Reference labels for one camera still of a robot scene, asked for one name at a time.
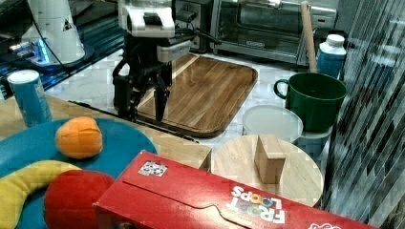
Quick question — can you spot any wooden cutting board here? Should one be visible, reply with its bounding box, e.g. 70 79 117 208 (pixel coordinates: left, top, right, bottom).
138 54 258 138

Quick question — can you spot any round wooden lid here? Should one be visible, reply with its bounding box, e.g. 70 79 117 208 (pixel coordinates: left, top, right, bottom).
211 135 324 206

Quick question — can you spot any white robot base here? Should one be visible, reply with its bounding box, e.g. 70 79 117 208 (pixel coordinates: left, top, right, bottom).
10 0 86 67

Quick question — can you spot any blue cylindrical can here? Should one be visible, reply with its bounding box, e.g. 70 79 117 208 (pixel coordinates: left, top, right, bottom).
8 70 53 127

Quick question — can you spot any blue plate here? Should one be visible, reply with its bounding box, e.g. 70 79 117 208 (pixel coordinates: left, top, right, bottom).
0 118 157 229

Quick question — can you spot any yellow plush banana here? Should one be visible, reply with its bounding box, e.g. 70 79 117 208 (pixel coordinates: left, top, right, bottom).
0 160 79 229

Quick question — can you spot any green pot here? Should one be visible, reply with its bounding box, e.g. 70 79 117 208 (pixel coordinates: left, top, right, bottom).
273 73 347 132

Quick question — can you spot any red Froot Loops box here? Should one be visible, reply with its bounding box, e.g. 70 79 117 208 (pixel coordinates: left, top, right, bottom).
94 151 376 229

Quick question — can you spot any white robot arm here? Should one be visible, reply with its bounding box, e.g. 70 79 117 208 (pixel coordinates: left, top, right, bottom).
113 0 196 121

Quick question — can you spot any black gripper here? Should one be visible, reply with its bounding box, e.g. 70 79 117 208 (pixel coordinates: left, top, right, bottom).
113 34 172 121

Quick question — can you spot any wooden rolling pin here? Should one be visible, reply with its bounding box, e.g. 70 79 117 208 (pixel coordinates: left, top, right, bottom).
301 1 317 73

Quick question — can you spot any silver toaster oven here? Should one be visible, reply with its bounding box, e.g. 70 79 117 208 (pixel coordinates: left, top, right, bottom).
175 0 338 66

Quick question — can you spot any orange plush fruit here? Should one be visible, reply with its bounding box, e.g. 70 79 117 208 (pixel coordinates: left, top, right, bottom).
55 116 103 159

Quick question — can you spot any blue bottle white cap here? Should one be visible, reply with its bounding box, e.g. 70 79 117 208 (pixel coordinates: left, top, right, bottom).
316 34 347 78

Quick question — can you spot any red plush apple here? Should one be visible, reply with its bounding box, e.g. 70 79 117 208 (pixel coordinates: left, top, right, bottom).
44 170 115 229

